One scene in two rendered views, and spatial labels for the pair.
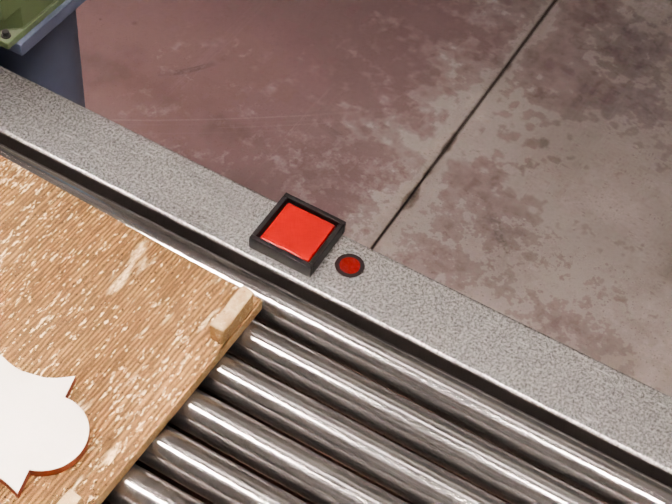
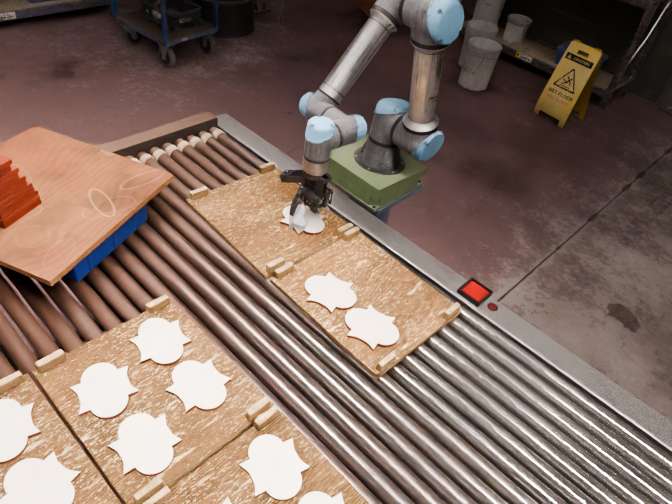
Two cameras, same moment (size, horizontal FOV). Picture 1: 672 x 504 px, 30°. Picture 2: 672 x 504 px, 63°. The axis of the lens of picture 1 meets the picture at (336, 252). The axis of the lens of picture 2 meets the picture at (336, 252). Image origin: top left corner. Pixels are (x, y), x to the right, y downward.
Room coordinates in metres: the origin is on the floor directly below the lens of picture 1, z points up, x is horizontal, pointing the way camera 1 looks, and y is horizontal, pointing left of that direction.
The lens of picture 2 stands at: (-0.38, 0.17, 2.03)
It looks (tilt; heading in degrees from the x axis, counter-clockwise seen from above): 42 degrees down; 14
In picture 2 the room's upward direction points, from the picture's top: 10 degrees clockwise
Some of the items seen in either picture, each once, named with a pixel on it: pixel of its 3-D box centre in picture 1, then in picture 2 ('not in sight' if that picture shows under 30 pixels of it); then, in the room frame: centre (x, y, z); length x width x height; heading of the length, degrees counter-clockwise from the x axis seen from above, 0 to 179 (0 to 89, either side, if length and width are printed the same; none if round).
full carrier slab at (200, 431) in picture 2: not in sight; (154, 386); (0.18, 0.66, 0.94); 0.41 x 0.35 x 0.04; 66
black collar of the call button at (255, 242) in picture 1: (297, 234); (474, 291); (0.85, 0.04, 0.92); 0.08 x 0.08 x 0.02; 67
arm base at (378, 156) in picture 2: not in sight; (382, 148); (1.31, 0.49, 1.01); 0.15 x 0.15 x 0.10
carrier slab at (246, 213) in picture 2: not in sight; (270, 216); (0.85, 0.70, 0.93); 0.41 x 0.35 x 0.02; 64
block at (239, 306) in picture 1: (232, 315); (451, 311); (0.71, 0.09, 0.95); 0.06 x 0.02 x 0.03; 155
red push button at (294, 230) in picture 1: (297, 235); (474, 292); (0.85, 0.04, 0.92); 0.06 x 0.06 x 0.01; 67
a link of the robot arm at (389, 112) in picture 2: not in sight; (391, 119); (1.31, 0.48, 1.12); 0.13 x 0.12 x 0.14; 61
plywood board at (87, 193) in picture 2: not in sight; (42, 194); (0.51, 1.23, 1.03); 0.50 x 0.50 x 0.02; 0
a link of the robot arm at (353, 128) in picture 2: not in sight; (342, 128); (0.97, 0.55, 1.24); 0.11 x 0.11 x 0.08; 61
